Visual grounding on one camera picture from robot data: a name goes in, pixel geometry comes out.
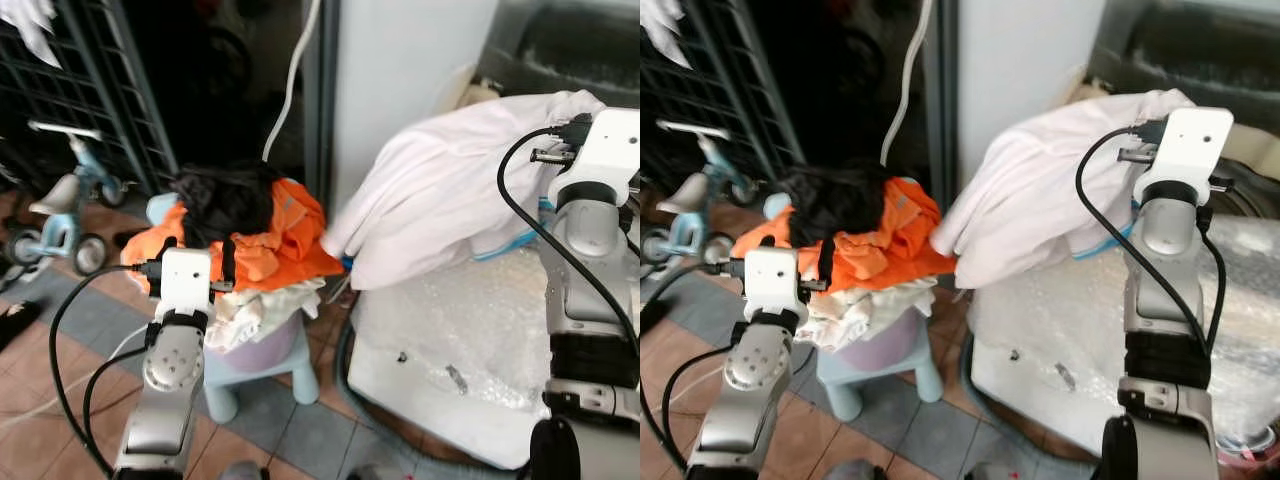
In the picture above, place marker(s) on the white garment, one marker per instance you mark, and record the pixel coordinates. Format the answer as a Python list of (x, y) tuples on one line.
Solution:
[(1030, 200), (440, 200)]

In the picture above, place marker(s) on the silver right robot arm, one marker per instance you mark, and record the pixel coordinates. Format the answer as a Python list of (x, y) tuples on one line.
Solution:
[(1165, 300), (590, 290)]

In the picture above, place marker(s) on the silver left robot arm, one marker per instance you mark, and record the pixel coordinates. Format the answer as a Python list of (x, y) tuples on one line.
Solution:
[(165, 390), (745, 390)]

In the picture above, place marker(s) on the white washing machine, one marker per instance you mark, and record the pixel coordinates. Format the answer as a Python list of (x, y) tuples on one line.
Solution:
[(1020, 70), (400, 80)]

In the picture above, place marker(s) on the cream crumpled garment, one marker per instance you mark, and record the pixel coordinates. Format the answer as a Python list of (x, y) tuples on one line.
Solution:
[(250, 310), (860, 310)]

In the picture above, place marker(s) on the orange garment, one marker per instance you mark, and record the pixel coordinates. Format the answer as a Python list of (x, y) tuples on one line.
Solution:
[(885, 245), (285, 245)]

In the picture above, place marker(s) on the black garment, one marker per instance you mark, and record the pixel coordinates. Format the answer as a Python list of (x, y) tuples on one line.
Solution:
[(225, 200), (835, 200)]

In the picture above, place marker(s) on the purple plastic basin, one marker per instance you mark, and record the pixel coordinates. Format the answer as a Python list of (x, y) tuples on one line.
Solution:
[(260, 350), (875, 345)]

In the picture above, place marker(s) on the light blue plastic stool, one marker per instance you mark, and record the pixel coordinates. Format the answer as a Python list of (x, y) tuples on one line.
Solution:
[(920, 375), (290, 375)]

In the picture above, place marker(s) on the light blue child's tricycle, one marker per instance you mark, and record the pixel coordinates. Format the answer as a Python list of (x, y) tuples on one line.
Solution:
[(685, 215), (65, 200)]

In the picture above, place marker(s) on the white hanging cloth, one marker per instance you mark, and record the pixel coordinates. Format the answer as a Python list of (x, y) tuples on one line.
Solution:
[(662, 25), (30, 25)]

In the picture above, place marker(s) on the grey left robot foot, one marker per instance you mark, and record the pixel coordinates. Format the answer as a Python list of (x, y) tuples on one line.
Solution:
[(855, 470)]

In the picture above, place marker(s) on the clear bubble wrap sheet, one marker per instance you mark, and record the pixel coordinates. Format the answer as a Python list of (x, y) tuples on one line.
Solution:
[(460, 320), (1060, 320)]

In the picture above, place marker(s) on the black slipper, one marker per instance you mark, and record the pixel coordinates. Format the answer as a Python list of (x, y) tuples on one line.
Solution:
[(15, 322)]

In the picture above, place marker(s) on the pink plastic basin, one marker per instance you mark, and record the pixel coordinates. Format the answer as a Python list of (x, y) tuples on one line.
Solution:
[(1250, 445)]

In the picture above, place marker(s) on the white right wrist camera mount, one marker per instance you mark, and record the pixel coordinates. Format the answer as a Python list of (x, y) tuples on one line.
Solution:
[(610, 150), (1185, 150)]

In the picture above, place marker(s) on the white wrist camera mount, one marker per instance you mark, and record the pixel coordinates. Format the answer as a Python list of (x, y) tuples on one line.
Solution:
[(1185, 150), (185, 280), (610, 150), (775, 280)]

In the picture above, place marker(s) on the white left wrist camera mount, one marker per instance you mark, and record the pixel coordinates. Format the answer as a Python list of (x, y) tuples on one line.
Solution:
[(775, 280), (185, 280)]

